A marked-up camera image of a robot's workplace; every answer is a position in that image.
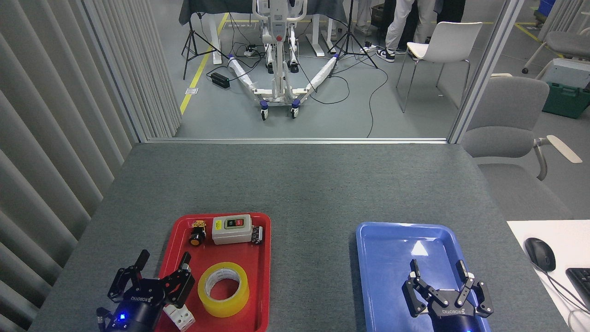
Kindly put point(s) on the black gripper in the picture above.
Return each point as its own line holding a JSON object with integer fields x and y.
{"x": 454, "y": 320}
{"x": 138, "y": 313}

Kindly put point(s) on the yellow tape roll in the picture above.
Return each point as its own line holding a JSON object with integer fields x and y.
{"x": 209, "y": 304}

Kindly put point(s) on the white terminal block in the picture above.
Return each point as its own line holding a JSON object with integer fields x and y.
{"x": 182, "y": 318}

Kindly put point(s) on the yellow black push button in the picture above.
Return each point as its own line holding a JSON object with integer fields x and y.
{"x": 197, "y": 239}

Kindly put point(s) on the blue plastic tray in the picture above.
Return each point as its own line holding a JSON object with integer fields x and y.
{"x": 382, "y": 276}

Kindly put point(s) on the black computer mouse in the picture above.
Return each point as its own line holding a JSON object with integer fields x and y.
{"x": 540, "y": 253}

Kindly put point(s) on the red plastic tray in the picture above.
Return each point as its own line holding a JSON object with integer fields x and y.
{"x": 258, "y": 286}

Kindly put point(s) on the white side table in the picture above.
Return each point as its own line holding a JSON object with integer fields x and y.
{"x": 569, "y": 240}

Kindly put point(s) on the black keyboard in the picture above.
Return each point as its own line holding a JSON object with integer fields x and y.
{"x": 581, "y": 283}

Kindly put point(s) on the grey office chair with armrest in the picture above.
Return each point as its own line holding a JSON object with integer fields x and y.
{"x": 504, "y": 115}

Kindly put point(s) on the black power brick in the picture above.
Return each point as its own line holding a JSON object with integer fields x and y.
{"x": 220, "y": 80}

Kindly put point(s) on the black tripod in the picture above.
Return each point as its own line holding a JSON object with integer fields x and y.
{"x": 350, "y": 39}
{"x": 192, "y": 37}

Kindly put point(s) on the white plastic chair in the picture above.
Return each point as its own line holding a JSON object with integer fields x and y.
{"x": 449, "y": 41}

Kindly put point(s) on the grey flat box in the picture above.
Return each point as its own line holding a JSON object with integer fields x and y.
{"x": 569, "y": 71}

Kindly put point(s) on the white stand on wheels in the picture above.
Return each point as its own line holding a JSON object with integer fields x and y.
{"x": 278, "y": 55}

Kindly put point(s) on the person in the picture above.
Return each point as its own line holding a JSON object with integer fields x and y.
{"x": 398, "y": 27}

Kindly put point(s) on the blue bin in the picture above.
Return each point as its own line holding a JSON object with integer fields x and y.
{"x": 547, "y": 7}

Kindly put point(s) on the grey switch box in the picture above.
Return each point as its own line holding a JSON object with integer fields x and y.
{"x": 230, "y": 236}

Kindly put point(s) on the small black switch part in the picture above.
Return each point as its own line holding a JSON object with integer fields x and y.
{"x": 257, "y": 235}

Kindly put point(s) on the silver post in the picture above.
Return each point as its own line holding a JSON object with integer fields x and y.
{"x": 484, "y": 74}

